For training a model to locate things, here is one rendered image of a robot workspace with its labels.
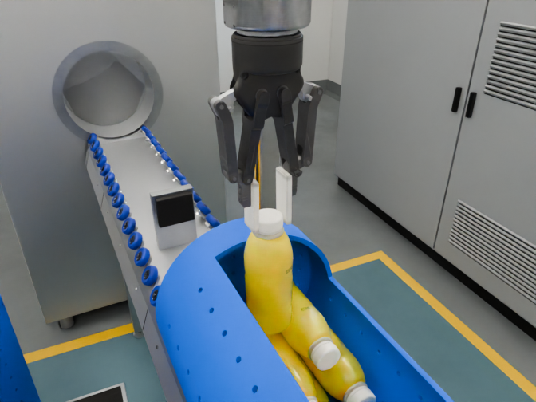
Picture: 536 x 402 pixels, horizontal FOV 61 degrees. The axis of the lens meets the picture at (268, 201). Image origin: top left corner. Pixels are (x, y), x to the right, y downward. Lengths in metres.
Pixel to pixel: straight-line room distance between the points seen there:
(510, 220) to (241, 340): 1.90
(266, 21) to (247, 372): 0.35
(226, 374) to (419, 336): 1.84
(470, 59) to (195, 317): 1.97
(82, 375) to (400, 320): 1.47
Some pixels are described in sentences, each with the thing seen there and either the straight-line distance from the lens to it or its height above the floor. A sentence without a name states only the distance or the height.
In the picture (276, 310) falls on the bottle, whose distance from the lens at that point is 0.63.
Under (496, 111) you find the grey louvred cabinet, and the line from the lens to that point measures 2.27.
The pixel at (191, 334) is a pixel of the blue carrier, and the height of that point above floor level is 1.17.
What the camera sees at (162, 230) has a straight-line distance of 1.14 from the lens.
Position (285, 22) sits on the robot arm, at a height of 1.53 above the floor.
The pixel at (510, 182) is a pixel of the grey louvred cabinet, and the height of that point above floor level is 0.68.
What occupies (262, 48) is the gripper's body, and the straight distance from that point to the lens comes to 0.46.
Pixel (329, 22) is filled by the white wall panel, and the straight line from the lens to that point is 5.71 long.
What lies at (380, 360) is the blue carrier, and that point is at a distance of 0.72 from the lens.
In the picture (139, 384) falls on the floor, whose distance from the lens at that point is 2.10.
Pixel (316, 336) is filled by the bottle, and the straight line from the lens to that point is 0.67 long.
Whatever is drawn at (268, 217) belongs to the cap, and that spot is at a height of 1.29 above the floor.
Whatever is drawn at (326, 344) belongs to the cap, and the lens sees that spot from 0.66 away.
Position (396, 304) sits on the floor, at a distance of 2.45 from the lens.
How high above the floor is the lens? 1.59
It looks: 29 degrees down
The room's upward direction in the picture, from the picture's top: straight up
